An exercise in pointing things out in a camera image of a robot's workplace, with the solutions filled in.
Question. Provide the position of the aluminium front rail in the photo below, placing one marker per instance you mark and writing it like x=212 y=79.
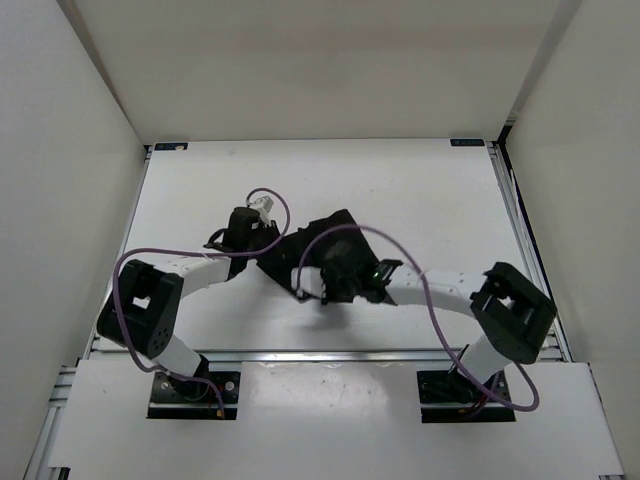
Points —
x=274 y=356

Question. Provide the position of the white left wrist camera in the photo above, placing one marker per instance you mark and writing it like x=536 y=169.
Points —
x=263 y=206

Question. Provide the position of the black skirt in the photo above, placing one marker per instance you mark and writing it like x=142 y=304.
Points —
x=300 y=247

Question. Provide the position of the blue corner label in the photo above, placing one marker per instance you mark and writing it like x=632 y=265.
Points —
x=466 y=142
x=171 y=146

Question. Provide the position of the aluminium rail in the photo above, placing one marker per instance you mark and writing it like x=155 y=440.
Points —
x=274 y=356
x=517 y=211

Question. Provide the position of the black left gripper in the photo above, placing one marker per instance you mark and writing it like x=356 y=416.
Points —
x=271 y=231

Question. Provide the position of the blue left corner label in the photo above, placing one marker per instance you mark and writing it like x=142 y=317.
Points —
x=171 y=146

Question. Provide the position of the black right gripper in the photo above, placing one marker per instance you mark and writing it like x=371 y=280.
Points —
x=327 y=275

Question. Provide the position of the white front cover panel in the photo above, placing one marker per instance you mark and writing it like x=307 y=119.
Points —
x=314 y=421

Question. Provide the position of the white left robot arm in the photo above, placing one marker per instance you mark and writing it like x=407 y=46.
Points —
x=150 y=296

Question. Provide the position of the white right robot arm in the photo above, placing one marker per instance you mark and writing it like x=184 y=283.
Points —
x=513 y=314

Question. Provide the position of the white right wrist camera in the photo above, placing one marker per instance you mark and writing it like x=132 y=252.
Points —
x=308 y=282

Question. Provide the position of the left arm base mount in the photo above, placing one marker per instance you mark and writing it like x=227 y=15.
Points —
x=200 y=403

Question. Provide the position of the blue right corner label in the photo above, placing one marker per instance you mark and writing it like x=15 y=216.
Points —
x=466 y=142

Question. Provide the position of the aluminium right side rail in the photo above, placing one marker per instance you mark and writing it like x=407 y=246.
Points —
x=517 y=211

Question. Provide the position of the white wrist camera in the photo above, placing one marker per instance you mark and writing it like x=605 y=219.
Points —
x=263 y=206
x=308 y=282

